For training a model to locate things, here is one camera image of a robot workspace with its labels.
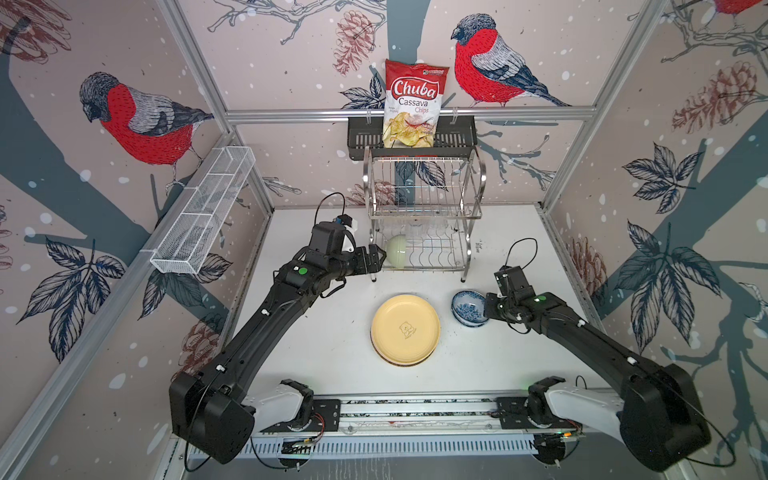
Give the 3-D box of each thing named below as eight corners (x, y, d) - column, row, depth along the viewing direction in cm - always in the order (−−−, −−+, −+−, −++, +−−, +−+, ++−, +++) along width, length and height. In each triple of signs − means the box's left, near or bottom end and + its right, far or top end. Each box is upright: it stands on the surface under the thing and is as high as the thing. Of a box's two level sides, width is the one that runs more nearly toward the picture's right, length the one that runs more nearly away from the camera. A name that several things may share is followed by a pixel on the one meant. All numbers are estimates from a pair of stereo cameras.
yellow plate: (370, 367, 82) (369, 362, 79) (373, 301, 96) (372, 294, 92) (441, 366, 82) (443, 361, 79) (434, 301, 95) (436, 294, 92)
